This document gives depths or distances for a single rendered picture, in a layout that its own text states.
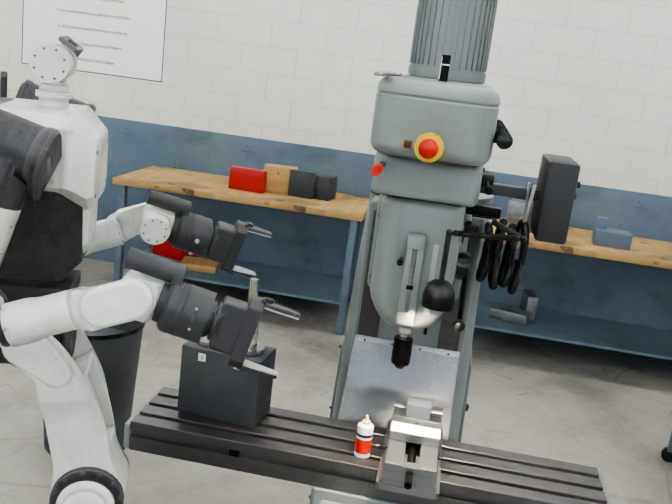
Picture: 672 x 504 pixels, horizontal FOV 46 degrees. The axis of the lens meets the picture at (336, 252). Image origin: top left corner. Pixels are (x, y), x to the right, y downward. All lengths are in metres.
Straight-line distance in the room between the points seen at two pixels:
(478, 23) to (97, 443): 1.30
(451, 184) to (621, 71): 4.47
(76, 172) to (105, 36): 5.31
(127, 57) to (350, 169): 1.97
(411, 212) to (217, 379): 0.68
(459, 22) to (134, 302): 1.13
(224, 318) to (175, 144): 5.26
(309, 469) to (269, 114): 4.51
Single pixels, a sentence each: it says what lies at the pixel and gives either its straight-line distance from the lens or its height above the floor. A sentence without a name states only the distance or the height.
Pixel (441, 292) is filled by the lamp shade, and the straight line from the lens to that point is 1.72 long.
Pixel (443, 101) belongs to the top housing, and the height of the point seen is 1.85.
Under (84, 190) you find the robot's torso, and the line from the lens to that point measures 1.43.
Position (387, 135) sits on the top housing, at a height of 1.77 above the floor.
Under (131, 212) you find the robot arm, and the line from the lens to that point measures 1.84.
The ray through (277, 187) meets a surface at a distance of 5.79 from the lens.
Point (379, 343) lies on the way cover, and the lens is 2.38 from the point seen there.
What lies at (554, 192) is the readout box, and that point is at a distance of 2.10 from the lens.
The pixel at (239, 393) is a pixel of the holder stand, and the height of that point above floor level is 1.05.
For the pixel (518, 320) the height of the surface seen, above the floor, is 0.26.
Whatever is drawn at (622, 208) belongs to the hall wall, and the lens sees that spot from 6.25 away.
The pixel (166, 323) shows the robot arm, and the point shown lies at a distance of 1.28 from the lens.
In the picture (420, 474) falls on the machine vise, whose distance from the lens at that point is 1.90.
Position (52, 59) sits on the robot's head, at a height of 1.85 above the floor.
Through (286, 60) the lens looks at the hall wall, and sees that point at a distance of 6.22.
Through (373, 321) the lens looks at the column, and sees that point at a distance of 2.36.
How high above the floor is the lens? 1.93
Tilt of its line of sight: 14 degrees down
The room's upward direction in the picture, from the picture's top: 7 degrees clockwise
